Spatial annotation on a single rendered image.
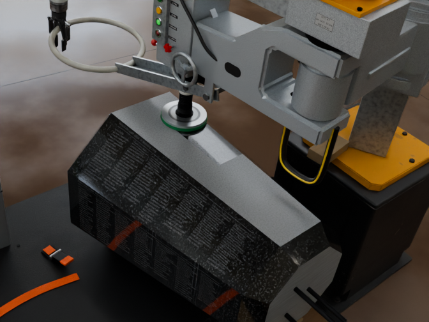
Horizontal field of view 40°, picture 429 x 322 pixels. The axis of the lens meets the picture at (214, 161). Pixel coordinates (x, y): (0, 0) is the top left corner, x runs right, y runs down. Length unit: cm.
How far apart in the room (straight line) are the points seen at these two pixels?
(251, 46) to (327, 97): 34
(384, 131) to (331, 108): 75
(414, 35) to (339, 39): 65
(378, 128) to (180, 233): 105
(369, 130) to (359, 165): 17
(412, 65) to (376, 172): 53
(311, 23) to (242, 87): 45
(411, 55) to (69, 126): 240
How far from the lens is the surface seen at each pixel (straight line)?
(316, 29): 195
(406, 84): 264
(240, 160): 256
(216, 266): 232
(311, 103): 210
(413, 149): 304
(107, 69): 293
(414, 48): 254
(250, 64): 221
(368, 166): 282
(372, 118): 280
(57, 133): 406
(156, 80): 273
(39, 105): 433
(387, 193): 277
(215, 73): 236
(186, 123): 269
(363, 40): 187
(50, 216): 345
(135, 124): 271
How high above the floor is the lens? 244
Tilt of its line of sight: 39 degrees down
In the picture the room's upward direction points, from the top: 8 degrees clockwise
